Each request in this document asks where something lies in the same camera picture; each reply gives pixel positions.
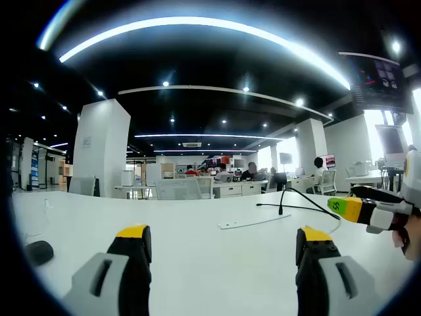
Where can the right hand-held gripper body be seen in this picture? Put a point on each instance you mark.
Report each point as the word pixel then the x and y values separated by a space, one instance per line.
pixel 412 184

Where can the monitor with red picture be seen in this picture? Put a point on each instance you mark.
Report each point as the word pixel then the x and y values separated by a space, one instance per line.
pixel 327 160

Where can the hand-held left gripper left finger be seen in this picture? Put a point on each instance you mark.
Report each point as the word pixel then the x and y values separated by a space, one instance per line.
pixel 131 263

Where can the white boxy device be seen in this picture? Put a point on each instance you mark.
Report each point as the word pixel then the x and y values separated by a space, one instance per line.
pixel 361 168

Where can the white side table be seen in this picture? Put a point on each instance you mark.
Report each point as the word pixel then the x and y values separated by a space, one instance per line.
pixel 368 179

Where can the ceiling air vent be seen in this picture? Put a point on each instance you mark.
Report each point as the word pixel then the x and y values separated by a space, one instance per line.
pixel 191 144

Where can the large dark hanging monitor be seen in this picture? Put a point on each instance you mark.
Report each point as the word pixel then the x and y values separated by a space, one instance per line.
pixel 375 85

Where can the white mesh office chair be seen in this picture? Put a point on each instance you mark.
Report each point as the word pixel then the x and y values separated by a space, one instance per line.
pixel 328 181
pixel 80 187
pixel 177 189

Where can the small monitor on stand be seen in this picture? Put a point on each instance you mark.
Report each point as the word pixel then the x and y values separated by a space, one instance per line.
pixel 285 158

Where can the curved ceiling light strip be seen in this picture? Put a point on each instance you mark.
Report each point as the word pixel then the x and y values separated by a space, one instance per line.
pixel 197 21

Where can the black office chair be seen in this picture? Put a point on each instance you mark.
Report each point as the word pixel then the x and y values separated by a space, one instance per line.
pixel 279 181

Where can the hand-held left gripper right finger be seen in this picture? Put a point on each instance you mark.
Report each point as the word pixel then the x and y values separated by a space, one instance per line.
pixel 315 266

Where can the person's right hand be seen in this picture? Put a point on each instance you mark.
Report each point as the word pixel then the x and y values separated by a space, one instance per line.
pixel 414 247

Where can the white drawer desk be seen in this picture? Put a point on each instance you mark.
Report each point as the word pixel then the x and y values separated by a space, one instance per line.
pixel 240 189

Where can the black computer mouse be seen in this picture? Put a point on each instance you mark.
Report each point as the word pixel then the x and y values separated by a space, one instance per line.
pixel 39 252

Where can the dark monitor on stand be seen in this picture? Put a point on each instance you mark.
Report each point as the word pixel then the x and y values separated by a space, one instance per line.
pixel 391 140

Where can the narrow white pillar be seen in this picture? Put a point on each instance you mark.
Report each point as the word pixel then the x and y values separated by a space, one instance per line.
pixel 310 138

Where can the wide white square pillar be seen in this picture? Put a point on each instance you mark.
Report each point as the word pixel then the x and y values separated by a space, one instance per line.
pixel 102 148

